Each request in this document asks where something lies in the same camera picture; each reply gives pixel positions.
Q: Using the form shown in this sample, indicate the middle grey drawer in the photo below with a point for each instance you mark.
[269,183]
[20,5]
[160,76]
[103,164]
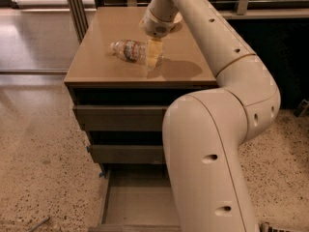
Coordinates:
[147,154]

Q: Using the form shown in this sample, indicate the top grey drawer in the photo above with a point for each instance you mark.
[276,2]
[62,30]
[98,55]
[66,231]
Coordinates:
[119,118]

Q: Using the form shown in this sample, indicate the dark object on floor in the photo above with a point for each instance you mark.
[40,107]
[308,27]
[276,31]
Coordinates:
[302,108]

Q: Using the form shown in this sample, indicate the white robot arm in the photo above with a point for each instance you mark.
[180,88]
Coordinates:
[203,130]

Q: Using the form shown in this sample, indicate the metal window frame post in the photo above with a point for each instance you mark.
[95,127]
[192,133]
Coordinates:
[79,18]

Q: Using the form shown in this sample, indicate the taupe drawer cabinet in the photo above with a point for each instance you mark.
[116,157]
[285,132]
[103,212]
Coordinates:
[97,77]

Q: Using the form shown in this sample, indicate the grey power strip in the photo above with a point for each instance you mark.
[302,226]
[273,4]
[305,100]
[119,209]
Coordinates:
[268,227]

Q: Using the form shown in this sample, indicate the white bowl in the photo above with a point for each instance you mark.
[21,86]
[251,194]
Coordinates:
[178,18]

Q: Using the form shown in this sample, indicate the clear plastic water bottle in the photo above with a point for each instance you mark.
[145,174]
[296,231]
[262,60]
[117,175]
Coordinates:
[132,51]

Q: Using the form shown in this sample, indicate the bottom open grey drawer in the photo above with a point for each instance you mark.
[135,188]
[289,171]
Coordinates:
[137,198]

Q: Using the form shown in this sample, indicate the grey metal rod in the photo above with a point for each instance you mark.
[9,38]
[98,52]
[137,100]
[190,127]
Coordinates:
[37,225]

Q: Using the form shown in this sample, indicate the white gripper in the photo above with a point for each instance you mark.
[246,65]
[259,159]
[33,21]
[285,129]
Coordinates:
[155,26]

